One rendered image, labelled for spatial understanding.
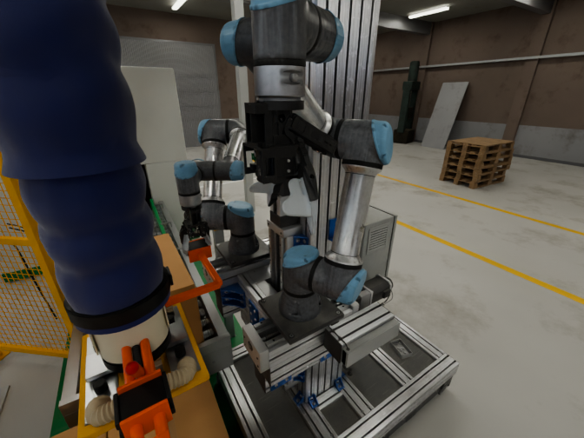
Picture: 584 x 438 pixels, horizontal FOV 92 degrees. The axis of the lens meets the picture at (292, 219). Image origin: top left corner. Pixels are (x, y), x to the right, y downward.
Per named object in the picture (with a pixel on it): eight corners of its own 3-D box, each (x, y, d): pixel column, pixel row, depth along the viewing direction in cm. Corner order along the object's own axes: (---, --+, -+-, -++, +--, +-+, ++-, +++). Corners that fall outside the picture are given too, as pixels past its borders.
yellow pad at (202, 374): (150, 315, 96) (147, 304, 94) (180, 305, 101) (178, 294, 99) (171, 399, 70) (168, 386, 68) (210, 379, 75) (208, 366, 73)
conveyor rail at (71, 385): (96, 228, 301) (90, 212, 294) (102, 227, 304) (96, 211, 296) (74, 432, 120) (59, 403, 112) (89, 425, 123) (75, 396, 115)
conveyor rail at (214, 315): (161, 215, 332) (158, 201, 324) (166, 215, 334) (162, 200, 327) (222, 363, 150) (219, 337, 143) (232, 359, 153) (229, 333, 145)
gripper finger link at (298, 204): (287, 242, 43) (268, 186, 44) (318, 233, 46) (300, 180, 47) (296, 238, 40) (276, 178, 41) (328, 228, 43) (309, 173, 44)
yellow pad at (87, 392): (83, 340, 87) (78, 328, 85) (120, 327, 92) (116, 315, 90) (79, 447, 61) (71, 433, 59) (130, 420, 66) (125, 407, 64)
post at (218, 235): (224, 333, 221) (209, 217, 181) (233, 329, 225) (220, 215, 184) (227, 339, 216) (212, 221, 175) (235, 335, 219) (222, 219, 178)
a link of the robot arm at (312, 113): (320, 128, 94) (226, 0, 52) (351, 129, 89) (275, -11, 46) (310, 160, 94) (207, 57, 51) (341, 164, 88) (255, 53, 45)
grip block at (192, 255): (184, 253, 114) (182, 242, 111) (205, 248, 118) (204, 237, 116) (189, 263, 107) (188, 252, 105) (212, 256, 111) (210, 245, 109)
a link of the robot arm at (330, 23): (293, 18, 52) (255, 3, 44) (350, 9, 47) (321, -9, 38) (293, 66, 55) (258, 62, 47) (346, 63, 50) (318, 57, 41)
